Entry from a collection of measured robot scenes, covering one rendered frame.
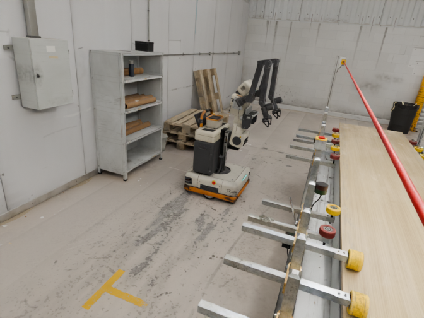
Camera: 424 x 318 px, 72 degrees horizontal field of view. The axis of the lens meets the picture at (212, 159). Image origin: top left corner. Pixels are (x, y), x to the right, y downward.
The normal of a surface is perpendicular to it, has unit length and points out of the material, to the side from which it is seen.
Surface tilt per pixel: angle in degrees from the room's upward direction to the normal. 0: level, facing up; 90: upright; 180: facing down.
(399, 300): 0
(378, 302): 0
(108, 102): 90
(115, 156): 90
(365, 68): 90
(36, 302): 0
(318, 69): 90
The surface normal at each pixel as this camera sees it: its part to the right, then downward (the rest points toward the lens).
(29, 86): -0.37, 0.32
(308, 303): 0.07, -0.92
